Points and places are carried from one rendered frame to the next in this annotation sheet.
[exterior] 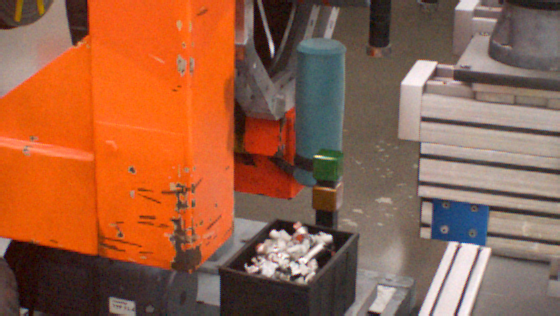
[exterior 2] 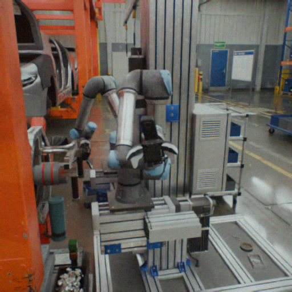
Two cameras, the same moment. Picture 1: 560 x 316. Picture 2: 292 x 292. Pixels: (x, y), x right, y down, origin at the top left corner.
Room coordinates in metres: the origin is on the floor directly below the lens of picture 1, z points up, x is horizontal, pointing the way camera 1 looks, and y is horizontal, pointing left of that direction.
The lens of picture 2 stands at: (0.53, 0.19, 1.50)
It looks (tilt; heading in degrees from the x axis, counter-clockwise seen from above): 16 degrees down; 332
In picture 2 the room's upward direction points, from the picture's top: straight up
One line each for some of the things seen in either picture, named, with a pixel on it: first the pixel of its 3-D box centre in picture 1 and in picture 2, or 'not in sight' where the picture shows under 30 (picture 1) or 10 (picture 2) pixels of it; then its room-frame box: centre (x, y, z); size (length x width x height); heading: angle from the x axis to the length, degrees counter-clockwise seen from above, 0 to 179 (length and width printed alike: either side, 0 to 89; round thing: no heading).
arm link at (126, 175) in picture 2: not in sight; (130, 167); (1.79, -0.38, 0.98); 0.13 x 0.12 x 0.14; 59
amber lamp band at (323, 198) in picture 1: (327, 195); (73, 253); (1.78, -0.06, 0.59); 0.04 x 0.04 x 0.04; 70
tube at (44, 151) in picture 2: not in sight; (53, 149); (2.13, -0.07, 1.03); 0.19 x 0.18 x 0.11; 70
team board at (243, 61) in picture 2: not in sight; (241, 76); (8.56, -8.02, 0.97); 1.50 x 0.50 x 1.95; 164
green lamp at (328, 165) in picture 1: (328, 165); (73, 244); (1.78, -0.06, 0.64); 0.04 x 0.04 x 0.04; 70
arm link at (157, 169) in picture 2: not in sight; (149, 160); (1.50, -0.34, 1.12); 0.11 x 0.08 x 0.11; 59
